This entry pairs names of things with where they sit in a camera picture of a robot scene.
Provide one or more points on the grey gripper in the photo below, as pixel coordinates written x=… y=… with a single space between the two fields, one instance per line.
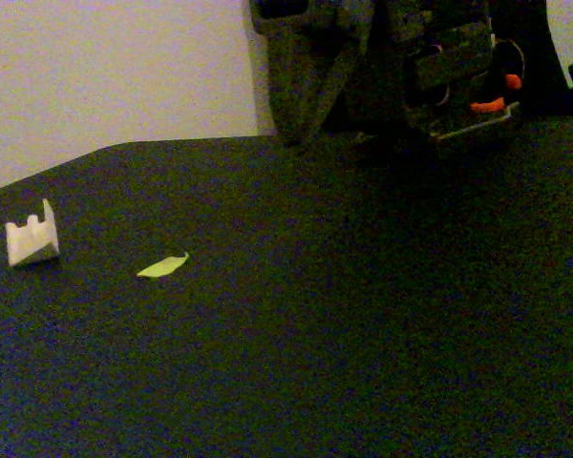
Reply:
x=286 y=72

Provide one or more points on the white notched plastic part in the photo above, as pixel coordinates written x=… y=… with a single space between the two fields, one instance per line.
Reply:
x=28 y=243

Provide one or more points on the dark blue desk mat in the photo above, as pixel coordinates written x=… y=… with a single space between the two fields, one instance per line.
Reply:
x=315 y=310

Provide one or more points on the black and orange table clamp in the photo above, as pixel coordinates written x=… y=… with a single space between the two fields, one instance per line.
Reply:
x=487 y=106

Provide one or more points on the black office chair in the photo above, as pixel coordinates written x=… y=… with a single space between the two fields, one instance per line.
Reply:
x=539 y=57

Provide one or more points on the yellow-green paper scrap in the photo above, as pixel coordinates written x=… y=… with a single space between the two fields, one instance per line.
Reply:
x=162 y=267

